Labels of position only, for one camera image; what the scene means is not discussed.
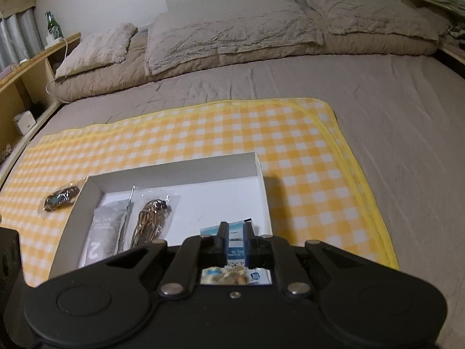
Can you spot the wooden bedside shelf unit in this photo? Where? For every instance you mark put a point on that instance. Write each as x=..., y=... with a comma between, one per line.
x=36, y=58

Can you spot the white and blue packet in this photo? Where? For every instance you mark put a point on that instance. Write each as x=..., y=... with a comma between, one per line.
x=235, y=241

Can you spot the white flat device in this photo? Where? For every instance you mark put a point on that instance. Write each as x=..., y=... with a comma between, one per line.
x=22, y=60

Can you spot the green glass bottle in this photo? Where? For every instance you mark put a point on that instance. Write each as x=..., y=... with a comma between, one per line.
x=52, y=25

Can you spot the brown braided bundle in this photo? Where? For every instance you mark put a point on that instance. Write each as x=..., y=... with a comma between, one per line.
x=4, y=152

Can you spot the fluffy beige pillow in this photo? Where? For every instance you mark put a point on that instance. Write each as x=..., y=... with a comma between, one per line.
x=98, y=49

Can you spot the small quilted beige pillow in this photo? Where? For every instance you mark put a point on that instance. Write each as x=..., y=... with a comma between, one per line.
x=370, y=18

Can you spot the grey pouch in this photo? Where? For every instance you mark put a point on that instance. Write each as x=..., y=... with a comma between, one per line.
x=103, y=232

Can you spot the white tissue box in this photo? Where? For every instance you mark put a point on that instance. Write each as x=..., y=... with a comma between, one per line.
x=25, y=121

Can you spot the grey curtain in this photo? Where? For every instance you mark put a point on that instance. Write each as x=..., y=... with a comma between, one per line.
x=21, y=32

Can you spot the teal patterned clear bag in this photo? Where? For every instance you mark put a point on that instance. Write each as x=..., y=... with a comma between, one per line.
x=60, y=198

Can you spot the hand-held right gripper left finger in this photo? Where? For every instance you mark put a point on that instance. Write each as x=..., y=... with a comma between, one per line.
x=222, y=236

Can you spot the folded beige quilt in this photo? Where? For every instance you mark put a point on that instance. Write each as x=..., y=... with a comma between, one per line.
x=109, y=83

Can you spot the white charger block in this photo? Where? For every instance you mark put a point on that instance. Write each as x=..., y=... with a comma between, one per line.
x=54, y=40

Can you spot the white shallow box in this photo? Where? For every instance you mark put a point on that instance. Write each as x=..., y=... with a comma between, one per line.
x=203, y=196

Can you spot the large quilted beige pillow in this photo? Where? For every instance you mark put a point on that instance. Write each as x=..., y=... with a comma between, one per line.
x=225, y=32

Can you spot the yellow checked mat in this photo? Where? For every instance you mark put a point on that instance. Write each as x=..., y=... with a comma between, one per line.
x=218, y=131

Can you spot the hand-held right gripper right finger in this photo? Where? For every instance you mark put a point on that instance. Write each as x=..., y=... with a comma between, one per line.
x=249, y=241

